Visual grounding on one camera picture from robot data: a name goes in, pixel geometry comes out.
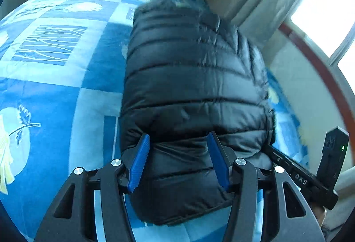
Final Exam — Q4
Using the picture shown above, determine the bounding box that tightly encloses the black quilted puffer jacket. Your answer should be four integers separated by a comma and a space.
120, 0, 276, 225

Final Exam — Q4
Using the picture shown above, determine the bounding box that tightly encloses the person's right hand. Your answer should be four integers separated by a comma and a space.
310, 204, 327, 227

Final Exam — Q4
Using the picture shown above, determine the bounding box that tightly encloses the right window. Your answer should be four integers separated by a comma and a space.
278, 0, 355, 168

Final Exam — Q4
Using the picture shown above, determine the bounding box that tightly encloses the blue patterned bed sheet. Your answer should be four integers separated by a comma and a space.
0, 0, 310, 242

